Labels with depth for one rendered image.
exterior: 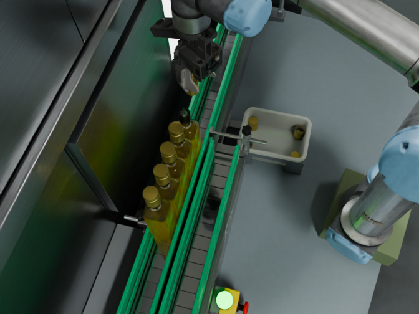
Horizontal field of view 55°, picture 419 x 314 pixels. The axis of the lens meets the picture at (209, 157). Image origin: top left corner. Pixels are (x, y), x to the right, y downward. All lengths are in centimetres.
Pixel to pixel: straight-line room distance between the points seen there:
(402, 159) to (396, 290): 153
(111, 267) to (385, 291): 137
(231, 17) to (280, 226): 76
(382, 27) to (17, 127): 59
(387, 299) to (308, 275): 90
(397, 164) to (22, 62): 57
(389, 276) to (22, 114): 181
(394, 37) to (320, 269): 75
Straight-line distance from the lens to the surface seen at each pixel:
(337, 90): 159
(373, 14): 74
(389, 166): 66
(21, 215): 71
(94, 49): 81
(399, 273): 216
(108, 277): 114
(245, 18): 68
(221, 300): 111
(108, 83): 86
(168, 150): 92
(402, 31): 74
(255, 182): 133
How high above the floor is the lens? 195
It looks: 61 degrees down
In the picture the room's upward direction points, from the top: 4 degrees counter-clockwise
